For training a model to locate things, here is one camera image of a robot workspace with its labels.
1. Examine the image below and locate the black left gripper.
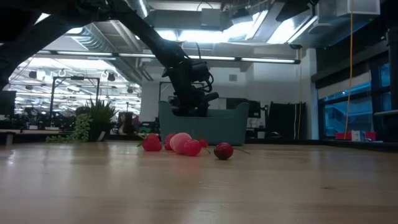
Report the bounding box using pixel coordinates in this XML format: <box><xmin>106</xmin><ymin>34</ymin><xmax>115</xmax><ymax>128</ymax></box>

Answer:
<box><xmin>161</xmin><ymin>60</ymin><xmax>220</xmax><ymax>118</ymax></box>

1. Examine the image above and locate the pink artificial peach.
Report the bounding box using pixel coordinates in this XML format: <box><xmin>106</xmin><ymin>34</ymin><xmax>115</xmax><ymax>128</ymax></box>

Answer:
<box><xmin>169</xmin><ymin>132</ymin><xmax>193</xmax><ymax>156</ymax></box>

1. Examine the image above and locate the red artificial strawberry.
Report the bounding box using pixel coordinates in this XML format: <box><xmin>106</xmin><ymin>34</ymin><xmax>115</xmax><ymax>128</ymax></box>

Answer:
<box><xmin>164</xmin><ymin>133</ymin><xmax>177</xmax><ymax>152</ymax></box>
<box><xmin>136</xmin><ymin>133</ymin><xmax>163</xmax><ymax>152</ymax></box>

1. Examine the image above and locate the dark red artificial cherry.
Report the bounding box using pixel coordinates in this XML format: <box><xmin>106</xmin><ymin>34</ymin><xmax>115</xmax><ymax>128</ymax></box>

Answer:
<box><xmin>213</xmin><ymin>142</ymin><xmax>251</xmax><ymax>161</ymax></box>

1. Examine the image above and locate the teal plastic tub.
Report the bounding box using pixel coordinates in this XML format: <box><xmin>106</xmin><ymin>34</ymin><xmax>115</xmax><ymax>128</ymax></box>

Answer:
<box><xmin>157</xmin><ymin>101</ymin><xmax>250</xmax><ymax>146</ymax></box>

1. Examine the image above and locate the black computer monitor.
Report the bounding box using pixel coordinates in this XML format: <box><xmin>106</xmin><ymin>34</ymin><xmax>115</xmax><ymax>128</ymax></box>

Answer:
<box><xmin>0</xmin><ymin>90</ymin><xmax>17</xmax><ymax>116</ymax></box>
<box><xmin>226</xmin><ymin>98</ymin><xmax>262</xmax><ymax>119</ymax></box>

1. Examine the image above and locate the long white light bar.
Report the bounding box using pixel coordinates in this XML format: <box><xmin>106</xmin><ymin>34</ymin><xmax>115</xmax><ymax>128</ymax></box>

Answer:
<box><xmin>34</xmin><ymin>49</ymin><xmax>301</xmax><ymax>65</ymax></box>

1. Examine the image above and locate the green artificial potted plant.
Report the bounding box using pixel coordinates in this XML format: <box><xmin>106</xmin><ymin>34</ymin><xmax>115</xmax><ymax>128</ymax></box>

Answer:
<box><xmin>45</xmin><ymin>98</ymin><xmax>118</xmax><ymax>143</ymax></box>

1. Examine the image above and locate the black tall panel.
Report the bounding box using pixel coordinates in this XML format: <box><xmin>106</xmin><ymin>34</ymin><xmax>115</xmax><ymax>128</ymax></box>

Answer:
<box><xmin>267</xmin><ymin>101</ymin><xmax>307</xmax><ymax>141</ymax></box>

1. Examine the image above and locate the large glass window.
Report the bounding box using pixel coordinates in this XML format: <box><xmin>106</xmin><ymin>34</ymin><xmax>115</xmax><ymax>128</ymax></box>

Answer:
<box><xmin>317</xmin><ymin>62</ymin><xmax>392</xmax><ymax>139</ymax></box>

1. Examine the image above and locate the silver round air duct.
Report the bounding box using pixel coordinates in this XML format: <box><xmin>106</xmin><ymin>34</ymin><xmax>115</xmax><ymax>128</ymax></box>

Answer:
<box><xmin>130</xmin><ymin>0</ymin><xmax>150</xmax><ymax>19</ymax></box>

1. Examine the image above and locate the yellow hanging cable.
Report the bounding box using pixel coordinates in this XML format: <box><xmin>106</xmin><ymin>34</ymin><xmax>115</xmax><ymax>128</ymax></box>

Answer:
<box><xmin>343</xmin><ymin>0</ymin><xmax>354</xmax><ymax>141</ymax></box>

